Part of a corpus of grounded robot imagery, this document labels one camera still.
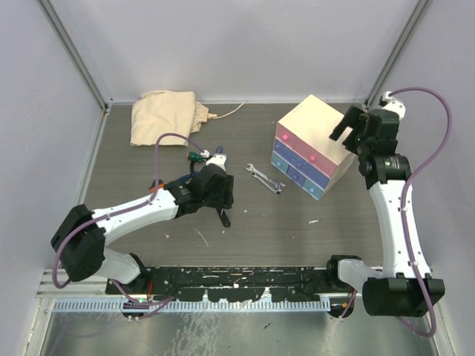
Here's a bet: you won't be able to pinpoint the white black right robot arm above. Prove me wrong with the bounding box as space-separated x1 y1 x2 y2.
325 104 445 317

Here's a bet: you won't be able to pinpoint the blue handle pliers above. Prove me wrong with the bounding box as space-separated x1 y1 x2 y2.
148 162 198 192

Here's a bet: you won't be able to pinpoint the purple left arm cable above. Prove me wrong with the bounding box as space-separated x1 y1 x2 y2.
53 133 203 289

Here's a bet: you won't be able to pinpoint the light blue cable duct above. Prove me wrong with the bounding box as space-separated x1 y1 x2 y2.
53 297 331 313

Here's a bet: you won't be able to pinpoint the silver combination wrench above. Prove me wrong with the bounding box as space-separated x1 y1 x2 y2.
246 163 285 190

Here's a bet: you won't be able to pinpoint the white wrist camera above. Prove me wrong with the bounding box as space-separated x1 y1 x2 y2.
200 150 227 171
379 91 406 120

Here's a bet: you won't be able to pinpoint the beige folded cloth bag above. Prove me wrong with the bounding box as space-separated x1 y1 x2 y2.
129 90 246 148

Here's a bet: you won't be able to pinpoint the black adjustable wrench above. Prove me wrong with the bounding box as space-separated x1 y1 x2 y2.
216 208 231 228

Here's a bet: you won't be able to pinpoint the pastel mini drawer chest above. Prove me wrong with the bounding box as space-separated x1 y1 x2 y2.
271 95 356 200

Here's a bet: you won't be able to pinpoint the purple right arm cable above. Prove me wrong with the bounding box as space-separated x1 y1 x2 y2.
393 87 453 337

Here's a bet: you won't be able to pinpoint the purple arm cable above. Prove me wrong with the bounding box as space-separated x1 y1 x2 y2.
393 87 453 337
53 133 203 289

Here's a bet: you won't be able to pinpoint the aluminium frame rail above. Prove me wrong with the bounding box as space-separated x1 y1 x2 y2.
36 269 108 298

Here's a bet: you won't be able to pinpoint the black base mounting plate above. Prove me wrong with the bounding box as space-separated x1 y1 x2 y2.
122 266 355 303

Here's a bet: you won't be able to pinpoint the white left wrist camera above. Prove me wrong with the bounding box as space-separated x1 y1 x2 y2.
200 150 227 171

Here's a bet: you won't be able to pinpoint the silver ratchet wrench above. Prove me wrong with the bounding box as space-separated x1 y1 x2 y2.
251 173 283 197

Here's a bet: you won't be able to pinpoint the green handle screwdriver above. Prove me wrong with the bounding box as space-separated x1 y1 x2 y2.
186 151 206 163

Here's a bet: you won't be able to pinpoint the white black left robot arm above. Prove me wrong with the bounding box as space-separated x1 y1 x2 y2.
50 164 235 294

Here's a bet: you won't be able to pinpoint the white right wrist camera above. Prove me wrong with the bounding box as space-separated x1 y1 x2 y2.
379 91 406 120

